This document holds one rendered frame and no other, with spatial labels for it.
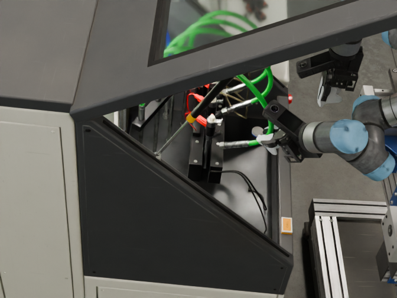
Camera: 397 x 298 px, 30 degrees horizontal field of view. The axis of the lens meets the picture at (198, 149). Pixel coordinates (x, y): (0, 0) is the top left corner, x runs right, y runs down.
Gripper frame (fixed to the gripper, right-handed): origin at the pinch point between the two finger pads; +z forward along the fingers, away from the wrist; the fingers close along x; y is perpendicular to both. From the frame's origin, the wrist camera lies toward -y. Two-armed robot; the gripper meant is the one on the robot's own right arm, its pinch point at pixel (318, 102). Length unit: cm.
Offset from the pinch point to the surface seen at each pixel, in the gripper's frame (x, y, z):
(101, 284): -35, -55, 48
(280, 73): 38.4, -5.4, 25.9
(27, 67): -25, -72, -26
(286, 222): -21.0, -4.4, 27.7
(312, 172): 80, 27, 124
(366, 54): 169, 61, 124
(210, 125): -1.2, -28.7, 12.2
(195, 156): -1.6, -31.7, 25.9
